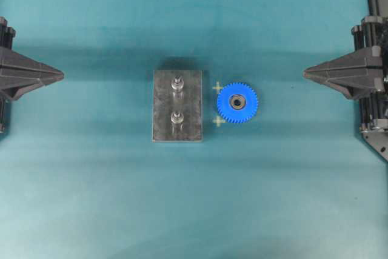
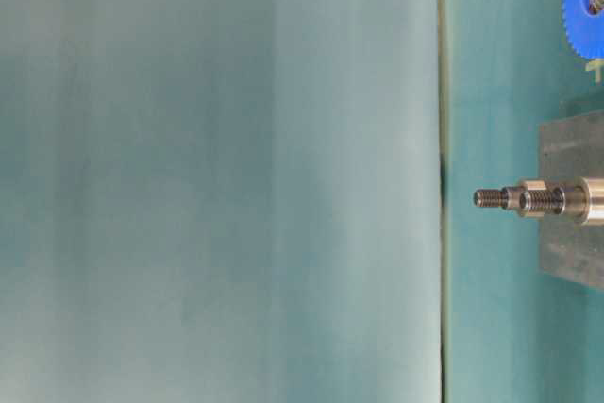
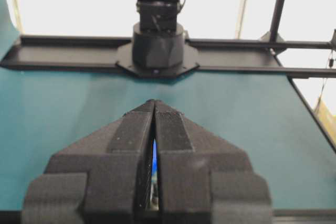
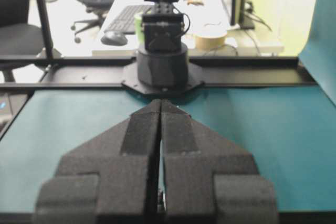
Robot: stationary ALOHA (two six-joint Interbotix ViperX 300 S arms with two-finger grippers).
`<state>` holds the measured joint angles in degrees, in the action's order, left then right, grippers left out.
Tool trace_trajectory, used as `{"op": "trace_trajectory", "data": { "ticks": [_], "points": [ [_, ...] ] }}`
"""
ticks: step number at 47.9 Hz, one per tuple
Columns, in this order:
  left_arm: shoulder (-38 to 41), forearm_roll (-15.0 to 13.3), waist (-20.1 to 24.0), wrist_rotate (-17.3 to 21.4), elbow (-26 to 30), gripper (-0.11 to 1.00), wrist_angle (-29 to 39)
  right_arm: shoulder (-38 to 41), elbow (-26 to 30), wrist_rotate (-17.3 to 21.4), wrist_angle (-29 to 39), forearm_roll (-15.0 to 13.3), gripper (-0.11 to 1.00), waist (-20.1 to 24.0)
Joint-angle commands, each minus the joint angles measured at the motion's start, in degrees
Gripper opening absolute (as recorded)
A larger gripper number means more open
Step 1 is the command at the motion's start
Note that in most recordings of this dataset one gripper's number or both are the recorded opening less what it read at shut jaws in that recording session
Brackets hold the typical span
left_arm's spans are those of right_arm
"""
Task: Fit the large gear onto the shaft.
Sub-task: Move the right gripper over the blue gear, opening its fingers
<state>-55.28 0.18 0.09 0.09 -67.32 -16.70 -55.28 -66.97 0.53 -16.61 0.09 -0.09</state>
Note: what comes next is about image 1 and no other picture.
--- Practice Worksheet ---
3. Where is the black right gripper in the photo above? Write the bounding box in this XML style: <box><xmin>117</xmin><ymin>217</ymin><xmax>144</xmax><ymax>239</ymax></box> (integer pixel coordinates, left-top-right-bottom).
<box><xmin>304</xmin><ymin>16</ymin><xmax>387</xmax><ymax>133</ymax></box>

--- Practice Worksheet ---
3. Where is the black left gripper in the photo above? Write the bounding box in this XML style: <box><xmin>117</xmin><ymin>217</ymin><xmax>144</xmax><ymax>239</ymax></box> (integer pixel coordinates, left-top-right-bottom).
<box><xmin>1</xmin><ymin>16</ymin><xmax>64</xmax><ymax>133</ymax></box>

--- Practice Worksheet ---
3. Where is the large blue plastic gear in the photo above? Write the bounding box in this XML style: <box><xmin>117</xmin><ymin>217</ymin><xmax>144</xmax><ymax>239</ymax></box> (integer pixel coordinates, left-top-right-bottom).
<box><xmin>216</xmin><ymin>82</ymin><xmax>259</xmax><ymax>124</ymax></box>

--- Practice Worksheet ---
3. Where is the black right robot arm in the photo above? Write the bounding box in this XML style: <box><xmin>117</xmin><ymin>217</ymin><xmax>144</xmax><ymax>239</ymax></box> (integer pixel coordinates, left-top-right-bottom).
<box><xmin>303</xmin><ymin>0</ymin><xmax>387</xmax><ymax>159</ymax></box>

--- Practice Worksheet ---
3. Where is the upper steel shaft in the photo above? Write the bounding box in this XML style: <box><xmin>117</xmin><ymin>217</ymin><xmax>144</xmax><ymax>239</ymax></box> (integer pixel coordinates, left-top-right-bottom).
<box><xmin>171</xmin><ymin>75</ymin><xmax>184</xmax><ymax>92</ymax></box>

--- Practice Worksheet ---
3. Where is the steel shaft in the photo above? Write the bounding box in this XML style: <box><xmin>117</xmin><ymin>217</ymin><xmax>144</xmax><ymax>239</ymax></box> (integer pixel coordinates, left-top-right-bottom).
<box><xmin>170</xmin><ymin>111</ymin><xmax>184</xmax><ymax>124</ymax></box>
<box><xmin>171</xmin><ymin>75</ymin><xmax>184</xmax><ymax>92</ymax></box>

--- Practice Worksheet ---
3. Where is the lower steel shaft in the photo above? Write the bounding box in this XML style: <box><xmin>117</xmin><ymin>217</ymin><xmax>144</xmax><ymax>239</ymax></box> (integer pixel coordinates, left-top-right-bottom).
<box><xmin>170</xmin><ymin>111</ymin><xmax>184</xmax><ymax>124</ymax></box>

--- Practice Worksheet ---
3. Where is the grey metal base plate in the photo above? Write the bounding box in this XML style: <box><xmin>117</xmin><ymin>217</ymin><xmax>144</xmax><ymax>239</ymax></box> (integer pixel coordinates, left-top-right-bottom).
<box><xmin>152</xmin><ymin>70</ymin><xmax>202</xmax><ymax>142</ymax></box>

